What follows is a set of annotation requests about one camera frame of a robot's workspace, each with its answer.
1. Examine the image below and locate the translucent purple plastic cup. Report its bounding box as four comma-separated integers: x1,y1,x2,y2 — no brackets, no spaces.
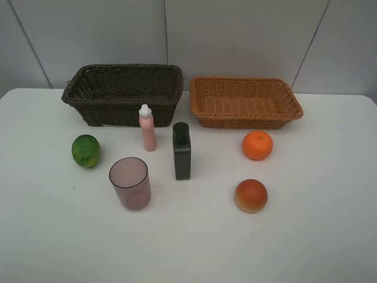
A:
109,157,151,210

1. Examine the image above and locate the green lime fruit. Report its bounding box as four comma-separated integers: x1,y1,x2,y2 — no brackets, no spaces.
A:
71,134,101,168

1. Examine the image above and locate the pink bottle white cap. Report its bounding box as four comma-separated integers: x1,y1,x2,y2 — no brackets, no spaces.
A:
139,104,157,152

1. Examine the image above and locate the orange wicker basket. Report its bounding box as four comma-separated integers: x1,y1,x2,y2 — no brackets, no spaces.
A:
190,76,303,130

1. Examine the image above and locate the red orange peach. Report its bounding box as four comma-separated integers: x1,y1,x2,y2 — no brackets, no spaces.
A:
234,179,268,213

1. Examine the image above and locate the dark green rectangular bottle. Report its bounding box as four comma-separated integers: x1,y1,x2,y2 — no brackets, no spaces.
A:
173,122,191,180

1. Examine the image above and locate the orange tangerine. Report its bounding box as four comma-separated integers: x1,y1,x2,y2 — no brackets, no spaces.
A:
242,131,273,161

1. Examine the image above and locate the dark brown wicker basket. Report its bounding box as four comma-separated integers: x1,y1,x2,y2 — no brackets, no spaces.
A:
62,64,183,127

